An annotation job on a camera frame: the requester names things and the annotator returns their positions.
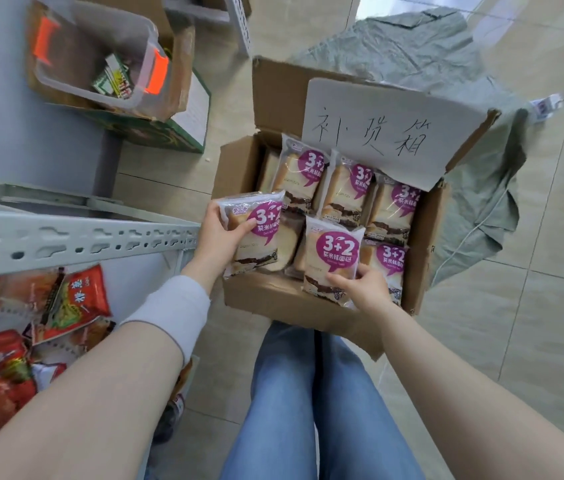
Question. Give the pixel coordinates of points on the person's left forearm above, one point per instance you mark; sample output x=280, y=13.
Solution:
x=92, y=404

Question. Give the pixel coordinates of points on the purple label sandwich bread packet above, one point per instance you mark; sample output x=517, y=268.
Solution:
x=262, y=229
x=334, y=252

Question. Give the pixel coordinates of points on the white wrist sleeve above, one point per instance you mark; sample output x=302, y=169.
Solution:
x=172, y=312

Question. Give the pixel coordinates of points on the pile of red snack packets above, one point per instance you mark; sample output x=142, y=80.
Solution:
x=69, y=299

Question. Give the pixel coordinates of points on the person's right forearm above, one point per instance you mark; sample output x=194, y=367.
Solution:
x=472, y=404

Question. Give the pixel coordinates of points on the clear bin with orange latches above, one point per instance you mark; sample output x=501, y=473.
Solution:
x=92, y=49

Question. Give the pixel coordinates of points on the white perforated metal shelf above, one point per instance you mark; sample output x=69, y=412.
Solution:
x=72, y=237

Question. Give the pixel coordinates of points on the person's blue jeans legs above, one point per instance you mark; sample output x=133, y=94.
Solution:
x=312, y=414

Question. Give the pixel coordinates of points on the white metal rack frame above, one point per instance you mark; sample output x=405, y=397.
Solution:
x=237, y=19

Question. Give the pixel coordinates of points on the green printed carton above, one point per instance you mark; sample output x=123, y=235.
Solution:
x=189, y=119

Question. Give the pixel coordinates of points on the person's left thumb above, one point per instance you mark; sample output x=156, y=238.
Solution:
x=242, y=229

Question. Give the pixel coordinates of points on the small green snack packets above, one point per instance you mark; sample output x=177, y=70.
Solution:
x=113, y=77

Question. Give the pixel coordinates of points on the pile of bread packets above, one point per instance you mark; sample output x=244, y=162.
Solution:
x=347, y=194

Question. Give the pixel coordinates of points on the grey-green cloth sack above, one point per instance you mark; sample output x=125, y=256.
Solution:
x=432, y=49

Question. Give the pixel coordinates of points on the person's right hand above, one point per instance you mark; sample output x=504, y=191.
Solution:
x=369, y=294

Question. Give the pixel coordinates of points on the white power strip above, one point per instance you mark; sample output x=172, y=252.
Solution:
x=545, y=107

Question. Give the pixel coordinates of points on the person's left hand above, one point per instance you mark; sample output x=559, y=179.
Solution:
x=212, y=247

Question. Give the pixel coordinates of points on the person's right thumb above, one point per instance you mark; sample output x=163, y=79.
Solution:
x=341, y=280

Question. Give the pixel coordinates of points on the white handwritten paper sign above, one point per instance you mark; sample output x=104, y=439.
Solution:
x=392, y=129

